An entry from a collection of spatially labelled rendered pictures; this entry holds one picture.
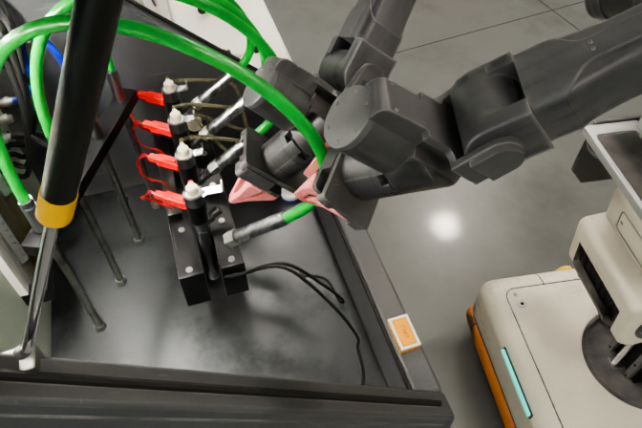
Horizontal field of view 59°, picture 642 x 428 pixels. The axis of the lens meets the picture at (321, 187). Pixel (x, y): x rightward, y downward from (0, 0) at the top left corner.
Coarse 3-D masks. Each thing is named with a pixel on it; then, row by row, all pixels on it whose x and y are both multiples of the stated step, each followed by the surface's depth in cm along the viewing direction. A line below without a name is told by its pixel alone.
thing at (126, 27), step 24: (24, 24) 51; (48, 24) 50; (120, 24) 49; (144, 24) 50; (0, 48) 52; (192, 48) 51; (0, 72) 55; (240, 72) 52; (264, 96) 54; (0, 144) 63; (312, 144) 58; (24, 192) 69; (288, 216) 67
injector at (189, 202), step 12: (192, 204) 78; (204, 204) 80; (192, 216) 80; (204, 216) 81; (216, 216) 83; (204, 228) 84; (204, 240) 85; (204, 252) 88; (216, 264) 92; (216, 276) 93
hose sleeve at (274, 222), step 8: (272, 216) 69; (280, 216) 68; (256, 224) 70; (264, 224) 69; (272, 224) 68; (280, 224) 68; (288, 224) 68; (240, 232) 71; (248, 232) 70; (256, 232) 70; (264, 232) 70; (240, 240) 71
